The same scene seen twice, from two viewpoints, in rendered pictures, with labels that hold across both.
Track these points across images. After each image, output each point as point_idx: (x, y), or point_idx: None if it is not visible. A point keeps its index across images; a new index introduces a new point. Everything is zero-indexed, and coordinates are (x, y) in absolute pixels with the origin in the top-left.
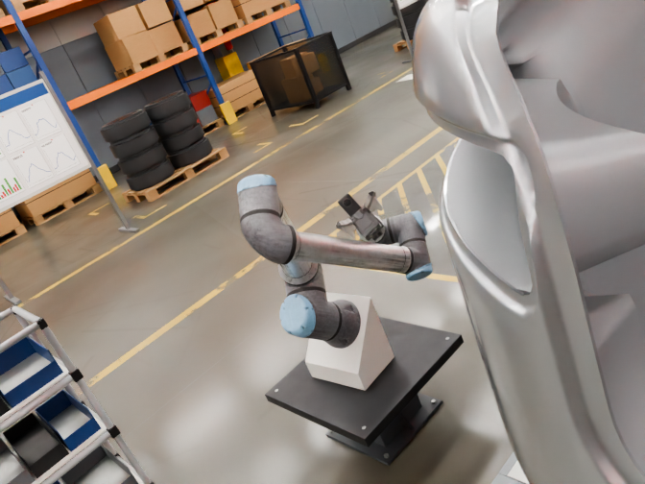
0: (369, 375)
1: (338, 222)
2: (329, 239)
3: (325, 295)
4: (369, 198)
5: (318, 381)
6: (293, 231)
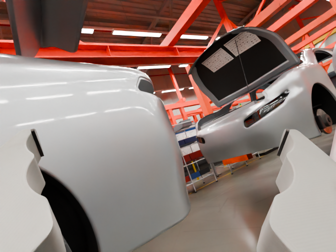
0: None
1: (284, 134)
2: (333, 152)
3: None
4: (37, 167)
5: None
6: (335, 42)
